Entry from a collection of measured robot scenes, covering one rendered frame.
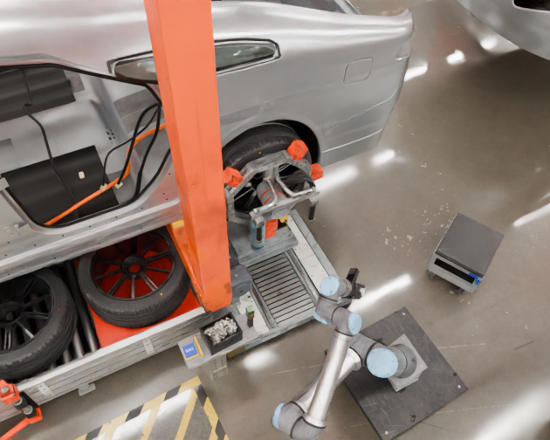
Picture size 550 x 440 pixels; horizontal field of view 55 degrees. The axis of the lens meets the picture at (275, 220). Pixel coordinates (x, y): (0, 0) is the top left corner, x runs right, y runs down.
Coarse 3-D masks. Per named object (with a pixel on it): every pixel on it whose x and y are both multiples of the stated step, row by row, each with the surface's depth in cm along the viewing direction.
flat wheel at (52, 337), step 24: (0, 288) 322; (24, 288) 313; (48, 288) 312; (0, 312) 308; (24, 312) 305; (72, 312) 315; (48, 336) 294; (72, 336) 317; (0, 360) 286; (24, 360) 288; (48, 360) 302
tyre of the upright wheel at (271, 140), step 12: (276, 120) 309; (252, 132) 297; (264, 132) 298; (276, 132) 300; (288, 132) 308; (228, 144) 297; (240, 144) 294; (252, 144) 292; (264, 144) 292; (276, 144) 295; (288, 144) 300; (228, 156) 294; (240, 156) 290; (252, 156) 293
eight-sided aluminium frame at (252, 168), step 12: (276, 156) 296; (288, 156) 295; (252, 168) 289; (264, 168) 292; (300, 168) 319; (228, 192) 297; (228, 204) 302; (228, 216) 311; (240, 216) 325; (264, 216) 337
